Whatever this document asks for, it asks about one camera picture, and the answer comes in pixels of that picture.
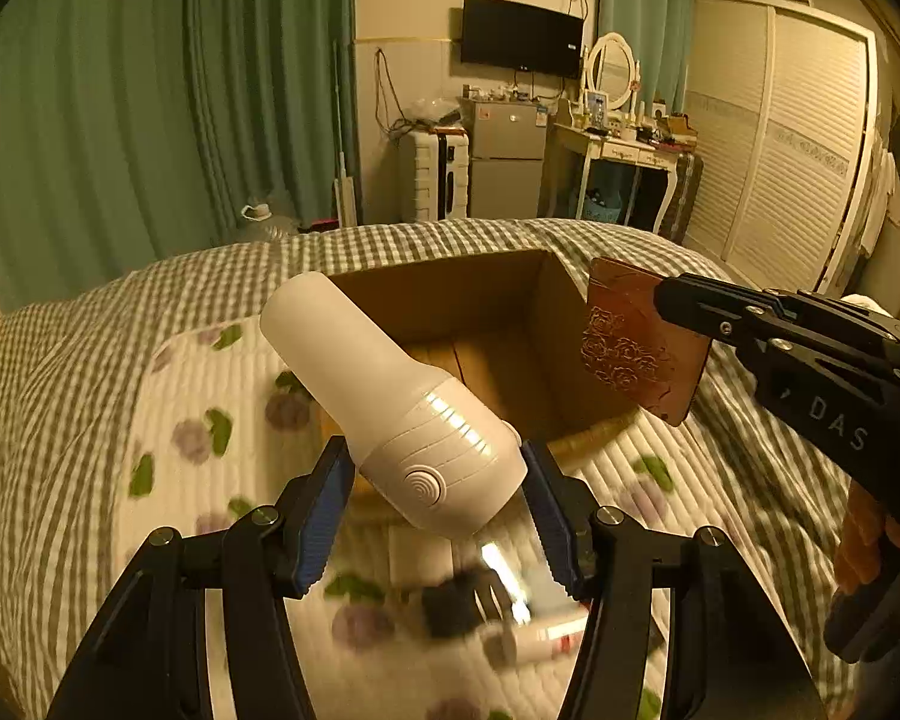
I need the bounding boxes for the brown embossed leather wallet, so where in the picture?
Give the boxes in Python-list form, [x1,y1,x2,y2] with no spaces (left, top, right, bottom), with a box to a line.
[580,259,712,426]

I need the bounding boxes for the white bottle red cap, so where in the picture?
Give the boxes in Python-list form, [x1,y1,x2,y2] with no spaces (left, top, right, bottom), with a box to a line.
[502,611,589,667]

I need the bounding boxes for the white cylindrical device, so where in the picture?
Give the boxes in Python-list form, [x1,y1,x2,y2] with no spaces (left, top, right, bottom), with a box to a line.
[260,271,526,539]

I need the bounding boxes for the black remote control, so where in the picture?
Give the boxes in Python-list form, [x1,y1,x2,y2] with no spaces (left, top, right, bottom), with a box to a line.
[419,567,514,640]

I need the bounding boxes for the right hand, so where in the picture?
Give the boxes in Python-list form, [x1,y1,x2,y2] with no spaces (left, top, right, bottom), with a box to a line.
[834,481,900,595]

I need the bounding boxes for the white floral quilted mat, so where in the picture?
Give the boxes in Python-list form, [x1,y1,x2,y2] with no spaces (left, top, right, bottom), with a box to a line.
[115,313,860,720]

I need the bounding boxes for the blue laundry basket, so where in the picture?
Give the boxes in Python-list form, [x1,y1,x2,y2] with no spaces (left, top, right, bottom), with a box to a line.
[580,190,622,224]

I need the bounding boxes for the white dressing table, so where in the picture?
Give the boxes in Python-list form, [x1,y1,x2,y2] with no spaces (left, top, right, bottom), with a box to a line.
[553,124,704,242]

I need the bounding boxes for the open cardboard box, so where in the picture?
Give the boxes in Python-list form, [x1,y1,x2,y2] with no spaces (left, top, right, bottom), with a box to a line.
[331,249,639,472]

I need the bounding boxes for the white louvered wardrobe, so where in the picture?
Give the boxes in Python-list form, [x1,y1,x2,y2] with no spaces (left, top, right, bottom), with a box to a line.
[685,0,880,293]

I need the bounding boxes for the oval white vanity mirror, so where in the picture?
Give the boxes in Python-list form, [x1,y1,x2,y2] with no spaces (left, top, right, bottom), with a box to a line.
[583,31,637,110]

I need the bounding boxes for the grey mini fridge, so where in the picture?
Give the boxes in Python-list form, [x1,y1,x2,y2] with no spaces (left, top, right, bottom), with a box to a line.
[464,101,548,220]

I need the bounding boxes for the white suitcase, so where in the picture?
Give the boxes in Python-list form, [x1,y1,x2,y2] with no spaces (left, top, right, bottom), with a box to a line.
[398,127,470,221]

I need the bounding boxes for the green curtain right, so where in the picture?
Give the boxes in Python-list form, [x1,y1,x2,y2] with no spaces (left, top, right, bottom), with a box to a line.
[596,0,694,112]

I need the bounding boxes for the green curtain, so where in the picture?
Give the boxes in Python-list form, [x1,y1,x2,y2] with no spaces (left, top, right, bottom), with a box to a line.
[0,0,356,310]
[596,0,694,112]

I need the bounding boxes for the clear water jug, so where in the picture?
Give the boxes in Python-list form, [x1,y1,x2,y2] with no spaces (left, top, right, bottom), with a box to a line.
[233,202,299,242]

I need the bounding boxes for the green curtain left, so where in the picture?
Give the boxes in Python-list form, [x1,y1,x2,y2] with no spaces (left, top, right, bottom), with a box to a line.
[0,0,356,310]

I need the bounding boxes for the black wall television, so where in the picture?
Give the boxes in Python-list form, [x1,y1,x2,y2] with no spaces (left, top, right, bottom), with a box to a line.
[460,0,585,78]

